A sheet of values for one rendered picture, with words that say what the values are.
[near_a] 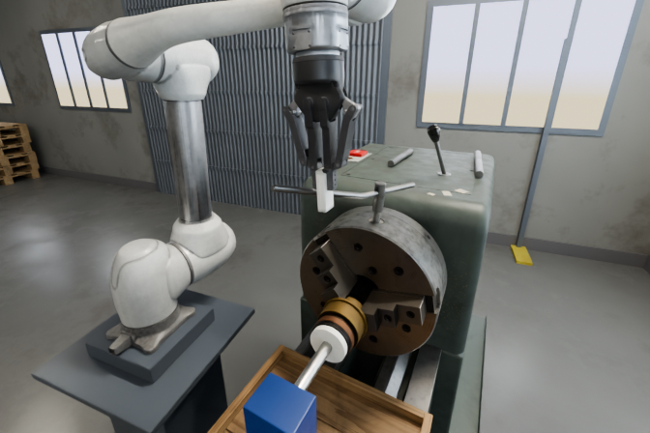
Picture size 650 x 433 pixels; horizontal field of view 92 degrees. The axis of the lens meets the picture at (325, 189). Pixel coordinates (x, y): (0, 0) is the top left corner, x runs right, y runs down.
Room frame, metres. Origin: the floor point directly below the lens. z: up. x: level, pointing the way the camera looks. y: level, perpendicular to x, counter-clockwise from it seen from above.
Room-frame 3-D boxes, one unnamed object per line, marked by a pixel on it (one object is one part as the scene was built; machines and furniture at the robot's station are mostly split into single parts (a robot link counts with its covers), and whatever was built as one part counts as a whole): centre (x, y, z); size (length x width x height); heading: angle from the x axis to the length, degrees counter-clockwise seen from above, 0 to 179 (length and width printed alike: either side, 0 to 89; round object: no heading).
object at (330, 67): (0.49, 0.01, 1.50); 0.08 x 0.07 x 0.09; 62
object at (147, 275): (0.78, 0.52, 0.97); 0.18 x 0.16 x 0.22; 148
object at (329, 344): (0.37, 0.02, 1.08); 0.13 x 0.07 x 0.07; 152
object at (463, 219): (0.96, -0.27, 1.06); 0.59 x 0.48 x 0.39; 152
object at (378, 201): (0.59, -0.11, 1.26); 0.02 x 0.02 x 0.12
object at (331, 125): (0.48, -0.01, 1.44); 0.04 x 0.01 x 0.11; 152
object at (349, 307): (0.47, -0.03, 1.08); 0.09 x 0.09 x 0.09; 62
